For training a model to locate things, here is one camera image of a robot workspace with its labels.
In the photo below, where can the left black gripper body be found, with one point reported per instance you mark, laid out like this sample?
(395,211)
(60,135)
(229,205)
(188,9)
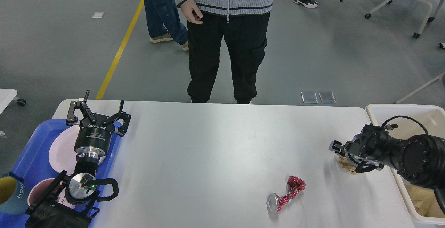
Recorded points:
(94,139)

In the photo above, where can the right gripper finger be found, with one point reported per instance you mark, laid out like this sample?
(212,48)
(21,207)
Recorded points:
(337,147)
(364,167)

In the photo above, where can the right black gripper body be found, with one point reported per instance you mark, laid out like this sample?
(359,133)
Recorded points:
(351,150)

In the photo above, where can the brown paper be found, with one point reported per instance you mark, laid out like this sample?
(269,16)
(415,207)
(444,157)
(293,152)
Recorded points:
(347,166)

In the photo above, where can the pink plate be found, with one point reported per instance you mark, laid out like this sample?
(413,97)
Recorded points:
(62,155)

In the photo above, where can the crushed red can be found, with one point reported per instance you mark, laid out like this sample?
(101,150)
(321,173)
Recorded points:
(275,202)

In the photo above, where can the pink mug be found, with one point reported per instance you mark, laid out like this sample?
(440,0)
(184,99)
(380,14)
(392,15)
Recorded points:
(38,190)

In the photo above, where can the dark teal mug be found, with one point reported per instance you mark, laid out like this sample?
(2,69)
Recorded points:
(14,194)

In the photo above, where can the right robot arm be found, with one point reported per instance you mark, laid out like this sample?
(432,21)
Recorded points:
(420,159)

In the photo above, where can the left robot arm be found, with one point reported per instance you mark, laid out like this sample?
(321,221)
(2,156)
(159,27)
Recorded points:
(81,188)

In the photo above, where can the right floor plate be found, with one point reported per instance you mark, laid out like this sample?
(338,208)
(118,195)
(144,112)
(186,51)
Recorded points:
(327,97)

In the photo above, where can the floor plate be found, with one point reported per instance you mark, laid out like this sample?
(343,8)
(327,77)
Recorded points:
(309,97)
(327,97)

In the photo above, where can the left floor plate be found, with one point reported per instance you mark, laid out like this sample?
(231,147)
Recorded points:
(309,97)

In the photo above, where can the blue plastic tray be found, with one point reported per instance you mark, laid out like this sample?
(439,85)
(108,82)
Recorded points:
(33,164)

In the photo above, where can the white side table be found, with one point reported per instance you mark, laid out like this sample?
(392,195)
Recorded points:
(6,97)

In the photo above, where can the beige plastic bin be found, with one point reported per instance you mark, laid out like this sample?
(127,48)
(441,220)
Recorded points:
(433,119)

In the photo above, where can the person in blue jeans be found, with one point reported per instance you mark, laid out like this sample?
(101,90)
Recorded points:
(164,24)

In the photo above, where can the person in grey sweater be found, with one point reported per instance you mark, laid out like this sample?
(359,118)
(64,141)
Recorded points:
(242,25)

